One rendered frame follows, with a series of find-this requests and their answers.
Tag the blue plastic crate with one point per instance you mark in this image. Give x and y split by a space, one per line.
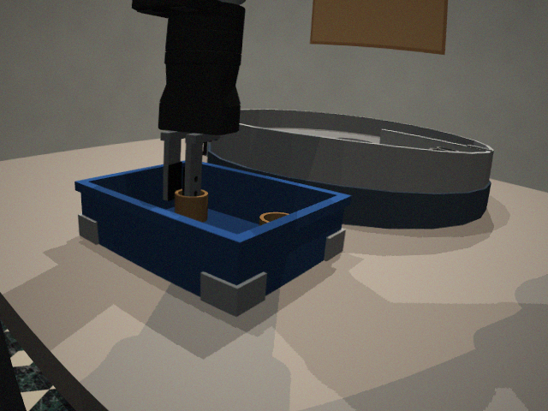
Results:
229 261

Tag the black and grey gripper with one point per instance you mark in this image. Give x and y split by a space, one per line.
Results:
200 101

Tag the bronze bushing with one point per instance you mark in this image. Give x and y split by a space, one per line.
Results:
270 216
192 207

